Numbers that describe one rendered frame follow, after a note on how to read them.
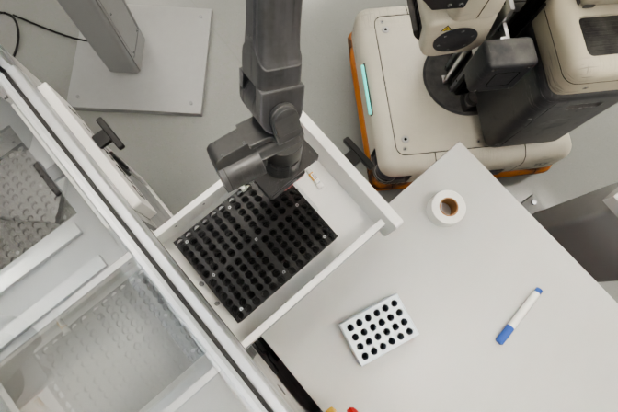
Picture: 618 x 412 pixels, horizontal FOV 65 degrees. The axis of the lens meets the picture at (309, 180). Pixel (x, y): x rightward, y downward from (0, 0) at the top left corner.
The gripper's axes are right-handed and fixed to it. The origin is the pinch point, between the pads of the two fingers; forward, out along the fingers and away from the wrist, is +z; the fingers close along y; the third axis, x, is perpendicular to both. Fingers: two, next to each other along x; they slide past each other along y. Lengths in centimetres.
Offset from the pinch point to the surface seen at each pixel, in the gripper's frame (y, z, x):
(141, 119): 6, 93, -73
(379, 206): -9.7, 0.0, 14.7
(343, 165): -10.0, -0.1, 5.2
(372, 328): 2.5, 16.9, 30.8
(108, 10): -6, 54, -88
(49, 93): 20.8, 0.9, -38.5
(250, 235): 9.9, 3.6, 3.7
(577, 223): -59, 39, 51
